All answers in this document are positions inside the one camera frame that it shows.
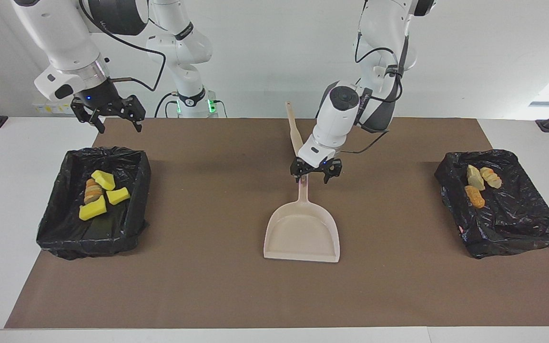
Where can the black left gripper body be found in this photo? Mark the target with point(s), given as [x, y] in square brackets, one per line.
[315, 166]

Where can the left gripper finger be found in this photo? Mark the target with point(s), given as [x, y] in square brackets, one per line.
[298, 170]
[331, 170]

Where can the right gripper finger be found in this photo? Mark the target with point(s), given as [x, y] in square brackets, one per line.
[88, 114]
[134, 109]

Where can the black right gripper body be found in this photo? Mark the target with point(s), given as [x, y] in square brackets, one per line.
[98, 97]

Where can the beige brush black bristles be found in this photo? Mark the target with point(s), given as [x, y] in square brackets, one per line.
[294, 131]

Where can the beige plastic dustpan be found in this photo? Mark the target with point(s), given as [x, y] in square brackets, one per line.
[302, 233]

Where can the small green yellow sponge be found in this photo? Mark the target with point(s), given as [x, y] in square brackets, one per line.
[104, 180]

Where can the pale striped pastry chunk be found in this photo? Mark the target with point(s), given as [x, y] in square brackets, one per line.
[93, 190]

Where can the yellow sponge green backing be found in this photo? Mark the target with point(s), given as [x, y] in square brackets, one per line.
[118, 196]

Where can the plain yellow sponge piece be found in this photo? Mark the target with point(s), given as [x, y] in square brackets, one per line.
[92, 208]

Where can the pale bread lump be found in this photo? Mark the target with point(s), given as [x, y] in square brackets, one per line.
[474, 177]

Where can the brown bread roll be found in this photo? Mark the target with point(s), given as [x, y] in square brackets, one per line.
[474, 196]

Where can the striped orange croissant piece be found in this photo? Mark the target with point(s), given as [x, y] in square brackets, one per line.
[491, 177]

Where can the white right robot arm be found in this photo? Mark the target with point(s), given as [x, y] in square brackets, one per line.
[65, 43]

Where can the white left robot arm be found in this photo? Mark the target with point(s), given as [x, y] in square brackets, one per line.
[346, 114]

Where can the open black bag-lined bin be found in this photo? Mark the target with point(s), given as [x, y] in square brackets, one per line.
[65, 233]

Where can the crumpled black bag-lined bin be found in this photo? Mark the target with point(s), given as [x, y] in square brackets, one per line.
[517, 214]

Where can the brown table mat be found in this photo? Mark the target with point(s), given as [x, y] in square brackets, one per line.
[255, 295]

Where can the white wall box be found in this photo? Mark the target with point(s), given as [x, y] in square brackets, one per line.
[48, 107]

